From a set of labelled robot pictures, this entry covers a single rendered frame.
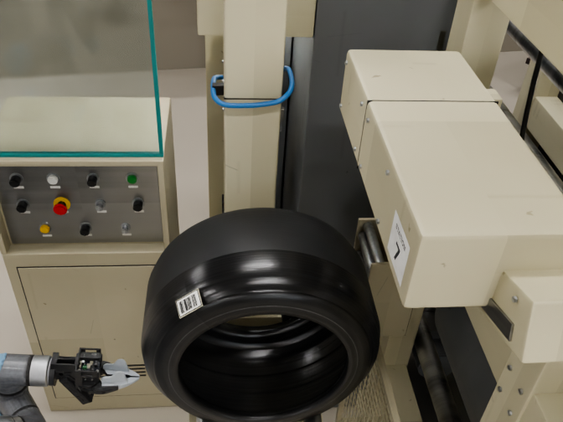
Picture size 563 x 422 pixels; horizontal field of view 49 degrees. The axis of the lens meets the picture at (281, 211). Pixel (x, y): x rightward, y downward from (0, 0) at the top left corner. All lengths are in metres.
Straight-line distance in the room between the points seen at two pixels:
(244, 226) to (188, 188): 2.54
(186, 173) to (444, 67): 2.87
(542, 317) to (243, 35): 0.81
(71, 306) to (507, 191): 1.71
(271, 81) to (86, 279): 1.13
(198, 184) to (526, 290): 3.18
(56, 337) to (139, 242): 0.54
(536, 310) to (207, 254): 0.71
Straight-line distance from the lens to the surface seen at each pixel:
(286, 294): 1.26
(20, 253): 2.20
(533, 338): 0.90
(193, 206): 3.74
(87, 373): 1.60
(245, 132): 1.44
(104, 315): 2.35
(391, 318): 1.84
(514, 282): 0.92
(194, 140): 4.35
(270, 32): 1.33
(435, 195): 0.93
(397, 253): 0.96
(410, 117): 1.12
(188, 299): 1.28
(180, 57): 5.28
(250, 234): 1.33
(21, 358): 1.64
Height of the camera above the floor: 2.32
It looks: 39 degrees down
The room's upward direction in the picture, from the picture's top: 4 degrees clockwise
